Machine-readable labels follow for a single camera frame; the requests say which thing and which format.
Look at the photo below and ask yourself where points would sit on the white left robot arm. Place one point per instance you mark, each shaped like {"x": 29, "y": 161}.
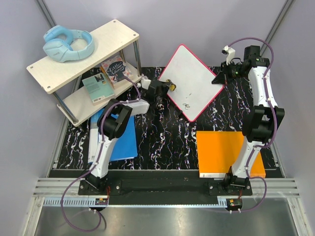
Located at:
{"x": 112, "y": 124}

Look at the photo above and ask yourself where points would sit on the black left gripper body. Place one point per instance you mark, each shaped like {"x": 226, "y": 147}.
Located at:
{"x": 164, "y": 91}

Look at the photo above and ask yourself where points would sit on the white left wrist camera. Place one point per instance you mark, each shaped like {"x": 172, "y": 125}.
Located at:
{"x": 144, "y": 82}

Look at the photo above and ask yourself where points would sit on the teal paperback book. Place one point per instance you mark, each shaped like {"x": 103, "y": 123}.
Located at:
{"x": 99, "y": 88}

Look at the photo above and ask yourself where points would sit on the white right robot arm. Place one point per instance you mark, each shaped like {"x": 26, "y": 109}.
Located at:
{"x": 259, "y": 126}

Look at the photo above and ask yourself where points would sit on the blue folder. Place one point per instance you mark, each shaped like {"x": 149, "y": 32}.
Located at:
{"x": 125, "y": 147}

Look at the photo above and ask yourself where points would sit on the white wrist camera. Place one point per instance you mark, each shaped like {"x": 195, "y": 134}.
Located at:
{"x": 230, "y": 53}
{"x": 144, "y": 82}

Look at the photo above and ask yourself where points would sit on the light blue headphones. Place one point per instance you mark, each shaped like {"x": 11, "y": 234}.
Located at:
{"x": 58, "y": 42}

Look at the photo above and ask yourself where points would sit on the white two-tier shelf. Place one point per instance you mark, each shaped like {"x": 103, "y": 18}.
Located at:
{"x": 109, "y": 39}

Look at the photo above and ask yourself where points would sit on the Little Women book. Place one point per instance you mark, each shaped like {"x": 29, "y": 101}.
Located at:
{"x": 116, "y": 70}

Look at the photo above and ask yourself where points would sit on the orange book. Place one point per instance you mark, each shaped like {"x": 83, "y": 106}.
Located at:
{"x": 219, "y": 151}

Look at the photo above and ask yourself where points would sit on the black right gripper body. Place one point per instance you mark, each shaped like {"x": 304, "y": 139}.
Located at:
{"x": 230, "y": 72}

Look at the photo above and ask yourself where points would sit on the pink framed whiteboard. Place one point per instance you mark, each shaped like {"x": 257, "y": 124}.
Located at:
{"x": 193, "y": 79}

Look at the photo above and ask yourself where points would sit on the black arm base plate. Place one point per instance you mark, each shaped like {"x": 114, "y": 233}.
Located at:
{"x": 119, "y": 186}

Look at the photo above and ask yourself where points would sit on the yellow whiteboard eraser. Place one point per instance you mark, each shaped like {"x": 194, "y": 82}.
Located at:
{"x": 171, "y": 85}

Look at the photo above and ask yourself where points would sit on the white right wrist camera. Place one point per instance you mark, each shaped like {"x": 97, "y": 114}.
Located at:
{"x": 230, "y": 53}

